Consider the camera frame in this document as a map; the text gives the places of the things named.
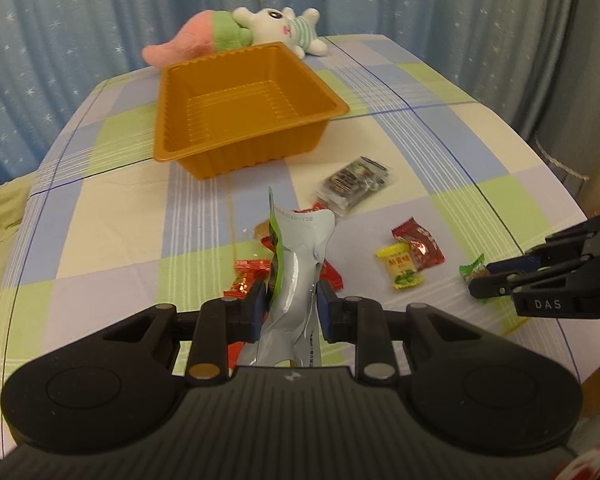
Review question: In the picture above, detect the dark red candy packet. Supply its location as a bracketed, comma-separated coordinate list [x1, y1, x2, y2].
[391, 218, 445, 271]

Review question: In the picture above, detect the clear dark snack packet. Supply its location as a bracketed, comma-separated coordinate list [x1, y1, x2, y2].
[316, 156, 392, 217]

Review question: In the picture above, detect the large red snack packet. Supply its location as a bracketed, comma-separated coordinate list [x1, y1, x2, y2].
[254, 202, 343, 292]

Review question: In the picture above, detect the checkered tablecloth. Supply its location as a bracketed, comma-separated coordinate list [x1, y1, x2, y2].
[0, 35, 600, 455]

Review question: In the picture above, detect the orange plastic tray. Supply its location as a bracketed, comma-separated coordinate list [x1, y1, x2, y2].
[152, 42, 350, 180]

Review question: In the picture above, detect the yellow candy packet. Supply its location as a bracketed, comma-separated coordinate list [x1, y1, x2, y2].
[376, 242, 424, 290]

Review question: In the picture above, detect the silver green snack pouch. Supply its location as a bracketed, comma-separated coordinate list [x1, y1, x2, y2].
[237, 195, 336, 367]

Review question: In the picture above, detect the white bunny plush toy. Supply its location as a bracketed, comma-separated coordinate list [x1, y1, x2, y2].
[232, 6, 328, 58]

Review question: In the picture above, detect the blue star curtain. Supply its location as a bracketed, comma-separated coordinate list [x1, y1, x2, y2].
[0, 0, 600, 192]

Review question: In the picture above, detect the green candy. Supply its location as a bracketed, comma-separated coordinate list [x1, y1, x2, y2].
[458, 254, 490, 285]

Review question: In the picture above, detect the pink green carrot plush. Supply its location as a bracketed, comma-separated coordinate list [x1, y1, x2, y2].
[142, 10, 252, 68]

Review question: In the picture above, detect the shiny red orange candy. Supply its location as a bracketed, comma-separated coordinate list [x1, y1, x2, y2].
[223, 259, 271, 299]

